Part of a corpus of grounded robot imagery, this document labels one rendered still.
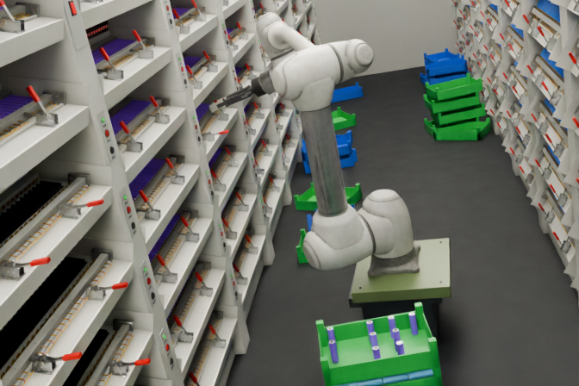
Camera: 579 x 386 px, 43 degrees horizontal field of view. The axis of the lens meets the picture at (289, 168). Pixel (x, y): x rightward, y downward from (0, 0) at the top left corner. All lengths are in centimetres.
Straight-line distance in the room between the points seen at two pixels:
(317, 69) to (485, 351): 110
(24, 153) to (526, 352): 175
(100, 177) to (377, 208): 106
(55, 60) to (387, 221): 126
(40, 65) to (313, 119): 89
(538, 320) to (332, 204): 85
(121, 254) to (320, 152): 77
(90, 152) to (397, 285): 121
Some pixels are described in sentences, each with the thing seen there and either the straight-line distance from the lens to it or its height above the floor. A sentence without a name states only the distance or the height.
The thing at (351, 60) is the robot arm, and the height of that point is 103.
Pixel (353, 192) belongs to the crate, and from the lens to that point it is 393.
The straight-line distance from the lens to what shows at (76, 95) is 173.
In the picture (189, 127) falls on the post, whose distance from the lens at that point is 243.
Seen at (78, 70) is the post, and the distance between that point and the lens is 172.
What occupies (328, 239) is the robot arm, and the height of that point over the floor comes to 46.
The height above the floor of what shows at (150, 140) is 96.
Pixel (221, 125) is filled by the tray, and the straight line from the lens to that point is 287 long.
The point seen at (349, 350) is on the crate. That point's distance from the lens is 208.
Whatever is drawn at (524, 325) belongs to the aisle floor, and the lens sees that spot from 271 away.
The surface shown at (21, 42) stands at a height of 134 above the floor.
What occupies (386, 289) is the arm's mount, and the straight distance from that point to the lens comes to 251.
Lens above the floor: 147
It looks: 19 degrees down
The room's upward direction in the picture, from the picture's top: 11 degrees counter-clockwise
